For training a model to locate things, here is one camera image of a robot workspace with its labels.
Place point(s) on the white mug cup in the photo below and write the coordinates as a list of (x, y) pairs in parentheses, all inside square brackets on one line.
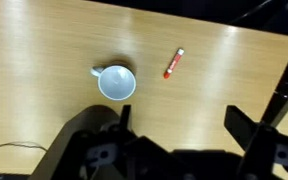
[(115, 82)]

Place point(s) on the red Expo marker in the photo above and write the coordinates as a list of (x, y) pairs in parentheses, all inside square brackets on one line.
[(173, 63)]

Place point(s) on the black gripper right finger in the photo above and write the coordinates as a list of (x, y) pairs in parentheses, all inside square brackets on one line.
[(242, 128)]

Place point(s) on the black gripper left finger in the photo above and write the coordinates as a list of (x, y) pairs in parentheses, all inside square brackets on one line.
[(125, 118)]

